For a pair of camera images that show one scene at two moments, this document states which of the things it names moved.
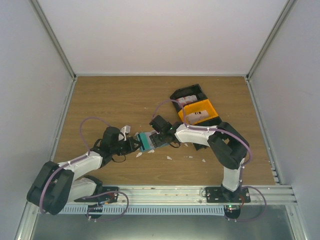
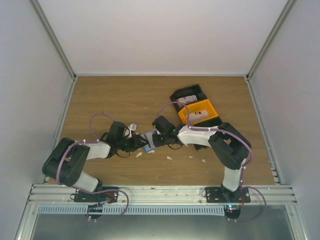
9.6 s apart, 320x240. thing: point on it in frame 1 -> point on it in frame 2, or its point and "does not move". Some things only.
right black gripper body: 158,142 does not move
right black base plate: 218,195 does not move
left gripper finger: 134,144 -> 140,142
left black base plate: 106,194 does not move
